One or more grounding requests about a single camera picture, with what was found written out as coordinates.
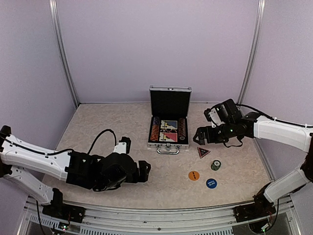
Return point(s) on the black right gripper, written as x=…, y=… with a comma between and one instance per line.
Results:
x=201, y=130

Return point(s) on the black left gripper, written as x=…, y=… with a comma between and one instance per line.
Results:
x=135, y=178

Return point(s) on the green poker chip stack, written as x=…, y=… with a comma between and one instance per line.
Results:
x=216, y=164

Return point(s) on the aluminium poker set case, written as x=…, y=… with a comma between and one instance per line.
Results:
x=169, y=103

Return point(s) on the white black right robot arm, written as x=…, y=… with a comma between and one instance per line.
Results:
x=227, y=121

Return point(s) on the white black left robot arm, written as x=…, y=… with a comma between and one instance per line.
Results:
x=92, y=172

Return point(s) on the black red triangular dealer button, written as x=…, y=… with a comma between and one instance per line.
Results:
x=202, y=152

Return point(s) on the right chip row in case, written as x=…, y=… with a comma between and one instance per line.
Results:
x=182, y=129

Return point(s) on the red playing card deck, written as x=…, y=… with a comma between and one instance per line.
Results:
x=168, y=137

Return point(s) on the blue playing card deck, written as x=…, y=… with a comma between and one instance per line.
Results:
x=169, y=124

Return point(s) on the orange big blind button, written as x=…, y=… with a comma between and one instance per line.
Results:
x=193, y=175

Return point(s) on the blue small blind button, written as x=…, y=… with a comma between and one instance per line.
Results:
x=211, y=183

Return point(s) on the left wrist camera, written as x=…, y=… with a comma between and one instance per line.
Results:
x=123, y=146

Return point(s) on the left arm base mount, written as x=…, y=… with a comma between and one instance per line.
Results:
x=66, y=212

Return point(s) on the front aluminium rail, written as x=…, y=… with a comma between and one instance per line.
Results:
x=103, y=220

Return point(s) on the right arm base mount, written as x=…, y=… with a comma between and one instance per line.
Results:
x=245, y=212

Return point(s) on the right aluminium frame post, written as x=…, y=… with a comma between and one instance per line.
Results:
x=253, y=50

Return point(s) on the aluminium frame post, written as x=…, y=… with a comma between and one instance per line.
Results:
x=62, y=52
x=253, y=50

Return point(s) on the left aluminium frame post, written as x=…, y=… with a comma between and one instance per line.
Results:
x=62, y=52

